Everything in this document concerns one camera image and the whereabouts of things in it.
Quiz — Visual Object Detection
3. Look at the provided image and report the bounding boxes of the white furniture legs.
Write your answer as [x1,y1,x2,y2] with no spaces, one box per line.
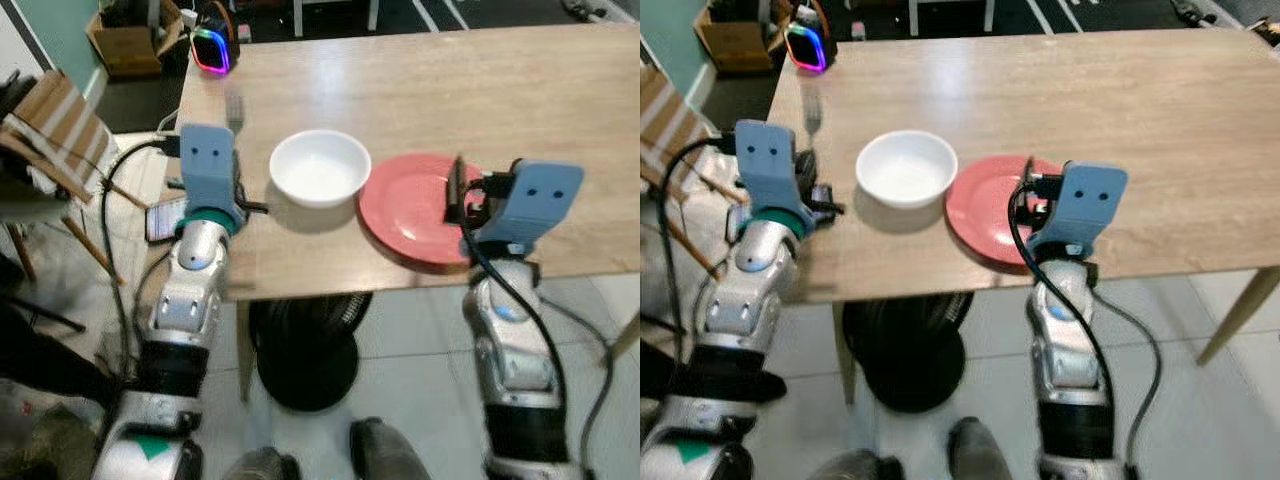
[908,0,996,36]
[293,0,381,36]

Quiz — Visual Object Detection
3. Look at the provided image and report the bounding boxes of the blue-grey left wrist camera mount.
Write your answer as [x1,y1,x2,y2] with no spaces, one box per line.
[733,120,816,223]
[178,124,246,223]

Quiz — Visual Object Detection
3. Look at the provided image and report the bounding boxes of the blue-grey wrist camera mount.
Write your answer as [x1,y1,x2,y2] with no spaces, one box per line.
[1030,162,1129,259]
[465,160,585,251]
[733,120,816,223]
[178,124,246,223]

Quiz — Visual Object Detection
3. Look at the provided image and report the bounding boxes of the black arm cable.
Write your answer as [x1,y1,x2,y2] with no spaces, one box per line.
[1008,180,1163,466]
[655,135,741,371]
[100,138,181,381]
[460,225,616,471]

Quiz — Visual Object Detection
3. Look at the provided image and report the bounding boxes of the red plate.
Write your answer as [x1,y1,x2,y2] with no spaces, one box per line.
[357,153,501,273]
[945,155,1066,269]

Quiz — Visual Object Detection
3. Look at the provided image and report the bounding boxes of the brown cardboard box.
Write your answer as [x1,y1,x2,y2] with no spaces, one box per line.
[695,5,791,73]
[85,5,186,79]

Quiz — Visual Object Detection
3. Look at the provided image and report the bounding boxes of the grey left robot foot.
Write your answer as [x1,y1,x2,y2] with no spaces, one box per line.
[820,450,891,480]
[220,447,301,480]

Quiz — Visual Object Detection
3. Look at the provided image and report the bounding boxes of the white bowl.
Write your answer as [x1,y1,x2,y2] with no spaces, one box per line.
[269,129,373,209]
[856,130,959,209]

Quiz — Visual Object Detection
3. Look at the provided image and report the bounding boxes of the black speaker with rainbow light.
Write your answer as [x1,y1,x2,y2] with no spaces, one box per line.
[783,8,829,75]
[190,5,241,77]

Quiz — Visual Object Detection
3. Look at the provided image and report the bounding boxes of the grey right robot foot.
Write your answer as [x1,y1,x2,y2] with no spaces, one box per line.
[948,417,1021,480]
[350,417,431,480]

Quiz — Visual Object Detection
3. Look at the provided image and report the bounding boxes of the wooden chair with striped cushion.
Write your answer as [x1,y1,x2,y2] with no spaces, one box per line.
[640,65,746,281]
[0,68,151,286]

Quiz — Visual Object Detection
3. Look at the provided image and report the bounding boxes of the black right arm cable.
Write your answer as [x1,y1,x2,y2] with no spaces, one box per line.
[1008,180,1163,466]
[460,225,616,471]

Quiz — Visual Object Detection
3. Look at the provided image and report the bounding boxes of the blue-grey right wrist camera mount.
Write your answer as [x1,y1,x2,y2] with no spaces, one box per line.
[465,160,585,251]
[1030,162,1129,259]

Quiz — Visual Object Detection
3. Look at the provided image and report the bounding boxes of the light wooden table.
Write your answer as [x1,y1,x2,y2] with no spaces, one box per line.
[178,22,641,401]
[768,28,1280,406]

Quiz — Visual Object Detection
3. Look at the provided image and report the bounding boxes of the grey robot foot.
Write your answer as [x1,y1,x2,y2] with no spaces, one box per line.
[350,417,431,480]
[948,417,1021,480]
[820,450,891,480]
[220,447,301,480]

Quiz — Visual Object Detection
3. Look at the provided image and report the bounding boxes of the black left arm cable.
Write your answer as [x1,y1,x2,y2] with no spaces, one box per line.
[655,135,741,371]
[100,138,181,381]

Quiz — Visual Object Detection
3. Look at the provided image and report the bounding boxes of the black rug with white lines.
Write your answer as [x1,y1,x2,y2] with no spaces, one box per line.
[230,0,641,46]

